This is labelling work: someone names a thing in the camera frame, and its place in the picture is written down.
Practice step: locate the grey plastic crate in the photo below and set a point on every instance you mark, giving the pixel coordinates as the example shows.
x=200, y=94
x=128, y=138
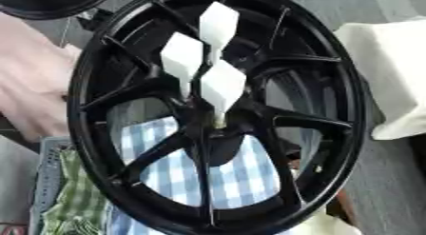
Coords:
x=49, y=169

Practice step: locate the green checked cloth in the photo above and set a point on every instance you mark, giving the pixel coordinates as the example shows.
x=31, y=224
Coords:
x=75, y=200

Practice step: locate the black round rim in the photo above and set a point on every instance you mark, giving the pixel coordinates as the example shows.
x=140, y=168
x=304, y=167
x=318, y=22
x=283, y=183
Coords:
x=50, y=9

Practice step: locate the blue checked cloth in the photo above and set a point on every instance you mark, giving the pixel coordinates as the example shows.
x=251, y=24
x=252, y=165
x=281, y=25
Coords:
x=244, y=178

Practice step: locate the white cloth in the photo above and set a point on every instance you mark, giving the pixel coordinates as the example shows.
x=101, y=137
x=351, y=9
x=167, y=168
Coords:
x=388, y=70

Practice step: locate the black spoked wheel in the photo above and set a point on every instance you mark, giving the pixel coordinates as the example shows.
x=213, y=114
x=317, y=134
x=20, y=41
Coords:
x=327, y=86

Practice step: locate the pink cloth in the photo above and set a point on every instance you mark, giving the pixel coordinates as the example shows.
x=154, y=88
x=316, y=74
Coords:
x=30, y=77

